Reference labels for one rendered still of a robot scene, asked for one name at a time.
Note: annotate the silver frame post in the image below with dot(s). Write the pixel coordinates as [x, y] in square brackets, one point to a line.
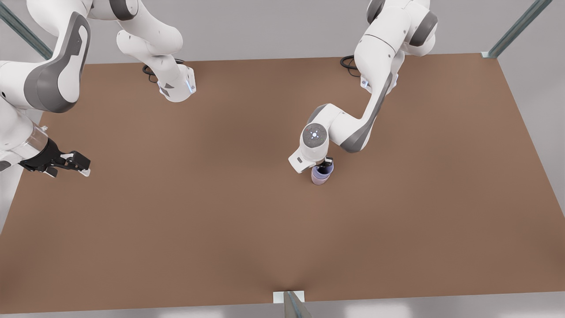
[292, 304]
[516, 28]
[26, 33]

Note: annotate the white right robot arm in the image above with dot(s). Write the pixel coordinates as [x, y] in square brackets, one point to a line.
[53, 79]

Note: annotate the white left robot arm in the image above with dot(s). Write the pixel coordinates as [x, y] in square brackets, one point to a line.
[375, 48]

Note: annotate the purple cup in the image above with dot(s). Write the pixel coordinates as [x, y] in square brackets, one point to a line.
[330, 167]

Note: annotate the pink cup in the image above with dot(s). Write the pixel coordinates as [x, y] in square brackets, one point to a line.
[319, 179]

